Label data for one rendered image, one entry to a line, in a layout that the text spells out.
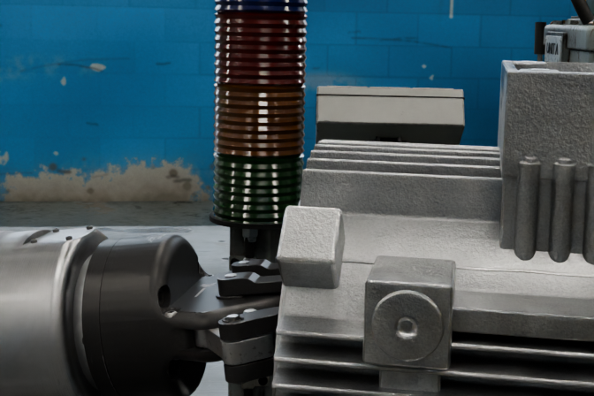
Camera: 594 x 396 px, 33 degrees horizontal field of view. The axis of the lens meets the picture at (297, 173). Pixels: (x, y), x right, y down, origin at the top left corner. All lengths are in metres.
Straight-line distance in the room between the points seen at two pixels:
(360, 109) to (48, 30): 5.26
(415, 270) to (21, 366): 0.18
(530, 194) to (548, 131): 0.02
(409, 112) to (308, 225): 0.80
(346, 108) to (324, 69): 5.24
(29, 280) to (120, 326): 0.05
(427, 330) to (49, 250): 0.19
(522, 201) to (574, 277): 0.03
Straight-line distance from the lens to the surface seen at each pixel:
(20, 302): 0.45
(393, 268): 0.36
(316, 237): 0.37
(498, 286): 0.38
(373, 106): 1.17
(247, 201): 0.64
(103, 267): 0.45
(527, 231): 0.38
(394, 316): 0.35
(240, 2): 0.63
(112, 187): 6.41
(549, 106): 0.38
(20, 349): 0.45
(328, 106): 1.16
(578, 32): 1.48
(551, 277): 0.38
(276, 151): 0.64
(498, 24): 6.66
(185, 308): 0.44
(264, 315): 0.40
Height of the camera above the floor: 1.16
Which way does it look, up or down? 9 degrees down
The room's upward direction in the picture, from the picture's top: 1 degrees clockwise
